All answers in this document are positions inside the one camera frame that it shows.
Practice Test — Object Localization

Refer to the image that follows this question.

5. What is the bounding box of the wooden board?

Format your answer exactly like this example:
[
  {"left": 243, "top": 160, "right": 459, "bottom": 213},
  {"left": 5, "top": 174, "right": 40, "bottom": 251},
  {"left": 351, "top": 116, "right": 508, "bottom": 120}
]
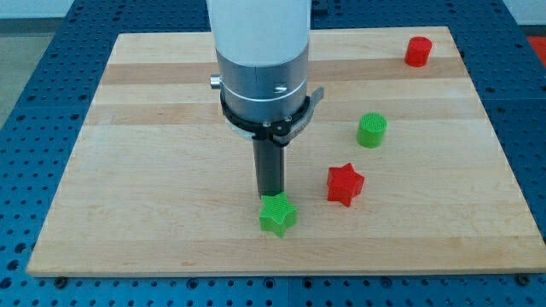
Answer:
[{"left": 27, "top": 26, "right": 545, "bottom": 277}]

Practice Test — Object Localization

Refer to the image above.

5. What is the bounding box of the red star block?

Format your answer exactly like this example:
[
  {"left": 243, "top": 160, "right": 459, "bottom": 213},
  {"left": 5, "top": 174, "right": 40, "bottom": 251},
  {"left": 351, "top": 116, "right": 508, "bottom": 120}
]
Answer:
[{"left": 327, "top": 163, "right": 365, "bottom": 207}]

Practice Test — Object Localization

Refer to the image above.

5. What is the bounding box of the green cylinder block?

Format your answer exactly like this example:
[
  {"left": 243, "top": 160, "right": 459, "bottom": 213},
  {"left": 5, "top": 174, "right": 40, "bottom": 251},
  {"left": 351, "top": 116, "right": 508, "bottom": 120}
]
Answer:
[{"left": 356, "top": 113, "right": 387, "bottom": 148}]

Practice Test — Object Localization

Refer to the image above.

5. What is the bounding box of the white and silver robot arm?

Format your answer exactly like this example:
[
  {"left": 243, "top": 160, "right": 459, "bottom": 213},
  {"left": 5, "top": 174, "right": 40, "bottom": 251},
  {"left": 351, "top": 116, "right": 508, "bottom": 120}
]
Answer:
[{"left": 206, "top": 0, "right": 324, "bottom": 196}]

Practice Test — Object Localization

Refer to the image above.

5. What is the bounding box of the green star block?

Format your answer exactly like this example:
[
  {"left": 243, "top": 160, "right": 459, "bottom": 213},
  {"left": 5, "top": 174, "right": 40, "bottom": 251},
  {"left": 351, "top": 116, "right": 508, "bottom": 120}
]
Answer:
[{"left": 258, "top": 192, "right": 298, "bottom": 238}]

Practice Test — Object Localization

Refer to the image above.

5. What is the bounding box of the red cylinder block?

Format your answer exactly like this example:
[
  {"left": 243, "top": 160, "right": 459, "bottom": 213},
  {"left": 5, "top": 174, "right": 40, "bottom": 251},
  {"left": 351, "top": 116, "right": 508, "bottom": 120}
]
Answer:
[{"left": 404, "top": 37, "right": 433, "bottom": 67}]

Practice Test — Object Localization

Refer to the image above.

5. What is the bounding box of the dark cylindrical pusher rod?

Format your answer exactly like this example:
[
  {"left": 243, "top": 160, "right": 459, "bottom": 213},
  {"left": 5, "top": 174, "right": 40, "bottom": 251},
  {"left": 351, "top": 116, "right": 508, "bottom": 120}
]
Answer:
[{"left": 253, "top": 141, "right": 285, "bottom": 197}]

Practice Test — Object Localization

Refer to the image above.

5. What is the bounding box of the black clamp ring mount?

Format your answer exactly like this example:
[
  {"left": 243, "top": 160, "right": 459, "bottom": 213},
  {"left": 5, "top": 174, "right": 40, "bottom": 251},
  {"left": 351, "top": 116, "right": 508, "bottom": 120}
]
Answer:
[{"left": 220, "top": 87, "right": 324, "bottom": 147}]

